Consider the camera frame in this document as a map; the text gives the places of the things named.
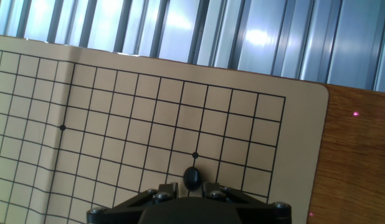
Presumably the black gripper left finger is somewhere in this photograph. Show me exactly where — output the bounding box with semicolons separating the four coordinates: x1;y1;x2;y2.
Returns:
85;182;181;224

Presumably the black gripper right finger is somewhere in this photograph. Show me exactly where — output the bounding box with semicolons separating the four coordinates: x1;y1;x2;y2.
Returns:
201;182;292;224

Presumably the tan paper Go board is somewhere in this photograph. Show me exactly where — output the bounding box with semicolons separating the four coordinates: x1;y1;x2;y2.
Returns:
0;34;330;224

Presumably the wood grain table sheet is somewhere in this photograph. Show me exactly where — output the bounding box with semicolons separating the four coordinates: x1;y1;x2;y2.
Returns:
306;83;385;224

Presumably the black Go stone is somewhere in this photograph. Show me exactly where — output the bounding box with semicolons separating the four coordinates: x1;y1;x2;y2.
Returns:
183;166;202;192

